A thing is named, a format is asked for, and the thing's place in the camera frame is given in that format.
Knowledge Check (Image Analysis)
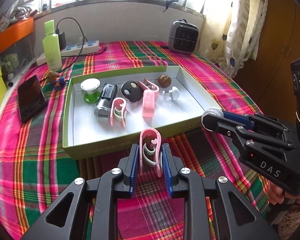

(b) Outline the white ribbed round cap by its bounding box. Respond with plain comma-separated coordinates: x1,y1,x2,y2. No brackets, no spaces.
204,108,224,118

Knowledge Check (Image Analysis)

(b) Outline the white knob hook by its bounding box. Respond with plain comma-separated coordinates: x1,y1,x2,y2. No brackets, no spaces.
162,86,180,101

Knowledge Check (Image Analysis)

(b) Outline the brown walnut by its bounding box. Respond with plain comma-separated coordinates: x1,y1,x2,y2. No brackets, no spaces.
157,74,172,88

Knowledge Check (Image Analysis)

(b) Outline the large pink clip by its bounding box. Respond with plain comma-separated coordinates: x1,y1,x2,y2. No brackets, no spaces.
139,127,163,177

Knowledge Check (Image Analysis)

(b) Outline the small pink clip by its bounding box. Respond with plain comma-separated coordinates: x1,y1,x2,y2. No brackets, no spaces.
142,89,155,118

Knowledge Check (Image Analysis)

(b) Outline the pink clip with green pad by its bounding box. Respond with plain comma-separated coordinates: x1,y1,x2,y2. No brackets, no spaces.
110,97,127,127

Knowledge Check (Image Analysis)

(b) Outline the black round disc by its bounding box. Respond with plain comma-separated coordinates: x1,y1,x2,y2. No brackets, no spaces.
121,81,143,102

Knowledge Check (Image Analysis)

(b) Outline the black cylindrical light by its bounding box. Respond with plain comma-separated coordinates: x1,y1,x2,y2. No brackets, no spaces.
94,83,117,118

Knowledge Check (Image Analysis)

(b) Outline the white disc green base holder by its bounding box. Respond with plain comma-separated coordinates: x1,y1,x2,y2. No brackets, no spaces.
81,78,101,103

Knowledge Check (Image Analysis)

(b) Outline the right hand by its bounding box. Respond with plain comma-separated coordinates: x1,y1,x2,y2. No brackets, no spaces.
267,181,300,205

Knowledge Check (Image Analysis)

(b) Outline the grey mini heater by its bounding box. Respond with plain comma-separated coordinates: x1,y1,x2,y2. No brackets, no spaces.
168,19,199,55

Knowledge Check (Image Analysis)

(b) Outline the heart pattern curtain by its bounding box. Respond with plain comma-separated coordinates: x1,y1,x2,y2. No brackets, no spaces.
199,0,268,78

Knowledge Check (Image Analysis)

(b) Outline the green white cardboard box tray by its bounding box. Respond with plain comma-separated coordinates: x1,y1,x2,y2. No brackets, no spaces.
62,66,221,160

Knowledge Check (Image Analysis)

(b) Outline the black smartphone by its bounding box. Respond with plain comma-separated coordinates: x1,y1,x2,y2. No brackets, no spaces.
17,75,48,124

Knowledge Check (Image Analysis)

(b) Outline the blue orange toy charm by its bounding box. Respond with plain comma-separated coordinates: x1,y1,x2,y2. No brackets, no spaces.
53,77,69,91

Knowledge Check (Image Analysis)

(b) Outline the black clip on windowsill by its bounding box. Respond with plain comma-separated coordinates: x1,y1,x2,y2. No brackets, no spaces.
162,0,179,13

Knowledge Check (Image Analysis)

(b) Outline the white power strip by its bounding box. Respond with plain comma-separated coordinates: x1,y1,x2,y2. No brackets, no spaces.
36,39,101,66

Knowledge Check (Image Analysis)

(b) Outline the green lotion bottle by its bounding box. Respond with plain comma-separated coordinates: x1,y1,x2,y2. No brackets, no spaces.
43,20,62,72

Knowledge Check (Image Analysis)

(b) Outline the black charger plug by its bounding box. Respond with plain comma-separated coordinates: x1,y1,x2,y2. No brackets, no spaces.
56,29,66,51

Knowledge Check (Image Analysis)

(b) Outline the orange tray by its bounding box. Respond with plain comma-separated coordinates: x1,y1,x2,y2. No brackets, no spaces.
0,17,34,54

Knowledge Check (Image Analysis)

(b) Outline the black charger cable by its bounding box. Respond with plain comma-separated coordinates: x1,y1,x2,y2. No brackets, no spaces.
37,17,108,83

